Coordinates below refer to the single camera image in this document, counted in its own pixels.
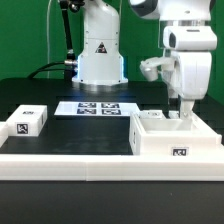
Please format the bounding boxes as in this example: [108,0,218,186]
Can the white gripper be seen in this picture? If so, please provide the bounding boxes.
[163,26,217,119]

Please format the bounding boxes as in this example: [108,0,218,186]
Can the white cabinet body box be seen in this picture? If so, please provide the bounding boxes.
[129,110,224,156]

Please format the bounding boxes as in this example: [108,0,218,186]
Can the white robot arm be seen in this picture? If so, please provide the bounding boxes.
[72,0,217,119]

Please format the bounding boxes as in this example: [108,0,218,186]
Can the white cabinet top block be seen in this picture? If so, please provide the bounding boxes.
[7,105,47,137]

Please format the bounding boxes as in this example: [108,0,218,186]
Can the white marker tag sheet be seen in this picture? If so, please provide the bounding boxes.
[55,101,139,117]

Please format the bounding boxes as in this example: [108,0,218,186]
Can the white U-shaped obstacle fence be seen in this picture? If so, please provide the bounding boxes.
[0,122,224,181]

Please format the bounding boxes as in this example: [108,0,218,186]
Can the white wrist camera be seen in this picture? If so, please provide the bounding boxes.
[140,57,174,82]

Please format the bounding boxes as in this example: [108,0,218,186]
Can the black cable bundle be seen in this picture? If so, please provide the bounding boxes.
[27,0,85,80]

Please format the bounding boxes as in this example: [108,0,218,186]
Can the white thin cable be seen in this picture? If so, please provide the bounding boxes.
[46,0,54,80]

